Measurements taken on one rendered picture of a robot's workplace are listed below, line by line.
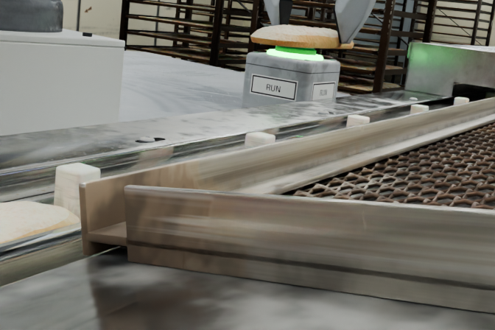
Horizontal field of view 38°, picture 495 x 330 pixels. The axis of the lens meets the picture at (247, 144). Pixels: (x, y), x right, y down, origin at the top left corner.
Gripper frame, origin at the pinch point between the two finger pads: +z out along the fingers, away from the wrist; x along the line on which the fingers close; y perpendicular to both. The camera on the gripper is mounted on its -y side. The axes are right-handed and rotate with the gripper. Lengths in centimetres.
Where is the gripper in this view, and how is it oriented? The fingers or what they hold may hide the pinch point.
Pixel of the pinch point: (309, 16)
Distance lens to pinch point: 42.2
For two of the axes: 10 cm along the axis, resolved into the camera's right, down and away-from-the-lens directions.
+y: 5.3, -1.0, 8.4
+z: -1.2, 9.7, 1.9
